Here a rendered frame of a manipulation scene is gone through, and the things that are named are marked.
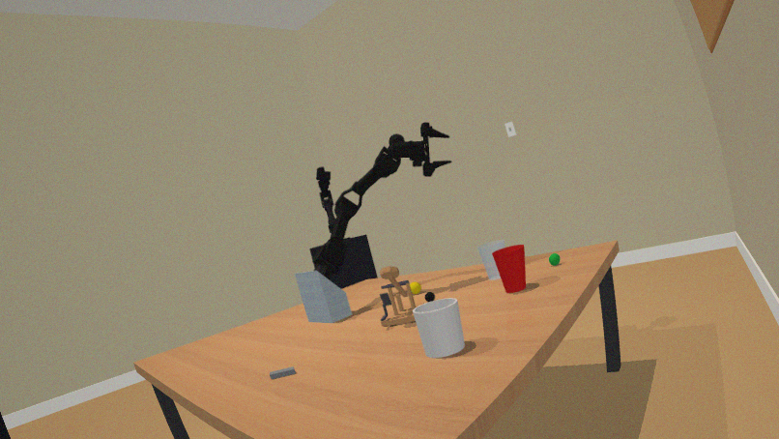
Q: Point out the white cup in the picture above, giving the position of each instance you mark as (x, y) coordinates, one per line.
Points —
(439, 327)

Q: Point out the red plastic cup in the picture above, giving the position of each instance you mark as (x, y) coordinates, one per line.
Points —
(510, 262)

